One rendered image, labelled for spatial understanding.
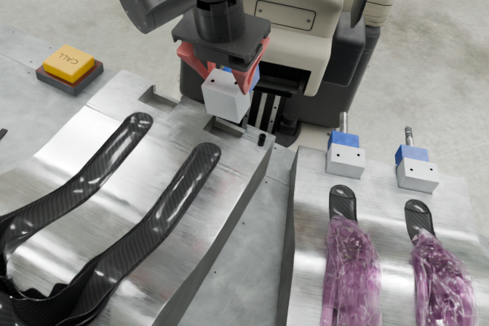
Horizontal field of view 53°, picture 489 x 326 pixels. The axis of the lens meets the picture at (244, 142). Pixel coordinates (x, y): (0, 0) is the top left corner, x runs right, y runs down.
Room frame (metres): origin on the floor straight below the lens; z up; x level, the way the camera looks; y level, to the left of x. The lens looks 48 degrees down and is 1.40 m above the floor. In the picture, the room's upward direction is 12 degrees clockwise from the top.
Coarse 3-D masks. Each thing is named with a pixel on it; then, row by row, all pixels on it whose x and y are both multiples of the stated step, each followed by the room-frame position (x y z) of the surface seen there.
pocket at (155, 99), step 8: (152, 88) 0.53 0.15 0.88; (144, 96) 0.51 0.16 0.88; (152, 96) 0.53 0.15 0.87; (160, 96) 0.53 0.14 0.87; (168, 96) 0.53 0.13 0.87; (152, 104) 0.52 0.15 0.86; (160, 104) 0.52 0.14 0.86; (168, 104) 0.53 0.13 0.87; (176, 104) 0.52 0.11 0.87; (168, 112) 0.51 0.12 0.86
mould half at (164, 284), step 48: (96, 96) 0.49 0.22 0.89; (48, 144) 0.39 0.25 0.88; (96, 144) 0.41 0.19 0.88; (144, 144) 0.42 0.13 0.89; (192, 144) 0.43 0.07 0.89; (240, 144) 0.45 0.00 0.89; (0, 192) 0.29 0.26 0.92; (48, 192) 0.31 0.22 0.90; (144, 192) 0.35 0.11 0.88; (240, 192) 0.37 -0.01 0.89; (48, 240) 0.23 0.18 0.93; (96, 240) 0.25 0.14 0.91; (192, 240) 0.29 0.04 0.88; (48, 288) 0.18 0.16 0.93; (144, 288) 0.21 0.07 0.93; (192, 288) 0.25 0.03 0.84
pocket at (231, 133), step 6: (210, 120) 0.49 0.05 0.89; (216, 120) 0.50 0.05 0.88; (222, 120) 0.51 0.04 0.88; (210, 126) 0.49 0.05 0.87; (216, 126) 0.50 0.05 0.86; (222, 126) 0.50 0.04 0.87; (228, 126) 0.50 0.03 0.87; (234, 126) 0.50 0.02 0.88; (210, 132) 0.49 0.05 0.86; (216, 132) 0.49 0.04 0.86; (222, 132) 0.49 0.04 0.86; (228, 132) 0.49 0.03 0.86; (234, 132) 0.49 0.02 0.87; (240, 132) 0.49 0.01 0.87; (228, 138) 0.48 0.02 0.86; (234, 138) 0.49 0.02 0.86
